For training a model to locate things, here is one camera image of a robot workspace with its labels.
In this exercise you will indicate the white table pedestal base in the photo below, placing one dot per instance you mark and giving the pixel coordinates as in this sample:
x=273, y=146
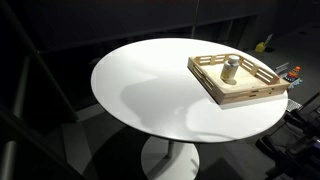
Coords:
x=173, y=163

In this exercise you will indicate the white bottle lid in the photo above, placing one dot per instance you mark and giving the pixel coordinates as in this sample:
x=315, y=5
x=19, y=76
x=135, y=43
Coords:
x=233, y=59

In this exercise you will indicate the white card sign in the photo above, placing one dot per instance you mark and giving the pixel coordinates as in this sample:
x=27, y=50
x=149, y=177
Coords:
x=268, y=38

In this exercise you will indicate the colourful stacking toy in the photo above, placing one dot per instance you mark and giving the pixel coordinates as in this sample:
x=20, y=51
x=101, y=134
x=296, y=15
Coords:
x=292, y=73

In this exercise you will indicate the perforated metal board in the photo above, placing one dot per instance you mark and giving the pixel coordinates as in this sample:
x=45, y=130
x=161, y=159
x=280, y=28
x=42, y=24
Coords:
x=293, y=105

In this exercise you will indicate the white pill bottle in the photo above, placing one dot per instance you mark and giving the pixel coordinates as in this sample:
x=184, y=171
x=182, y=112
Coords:
x=228, y=73

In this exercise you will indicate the yellow box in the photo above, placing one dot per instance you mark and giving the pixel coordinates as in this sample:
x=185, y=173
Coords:
x=260, y=47

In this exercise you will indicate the wooden slatted tray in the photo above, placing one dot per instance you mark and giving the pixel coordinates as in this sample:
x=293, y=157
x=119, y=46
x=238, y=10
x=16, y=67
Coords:
x=245, y=87

